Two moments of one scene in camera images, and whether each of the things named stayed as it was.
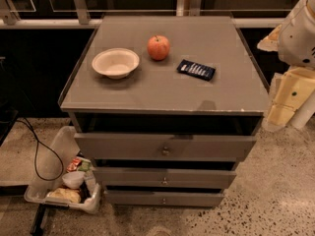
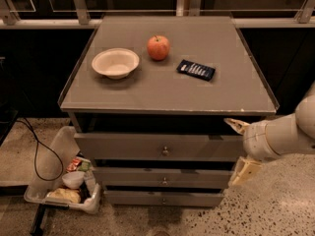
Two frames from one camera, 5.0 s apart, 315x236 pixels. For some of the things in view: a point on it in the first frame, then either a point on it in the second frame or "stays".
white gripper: [297, 39] to [255, 139]
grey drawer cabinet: [163, 106] stays
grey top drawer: [164, 147] stays
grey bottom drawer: [127, 198] stays
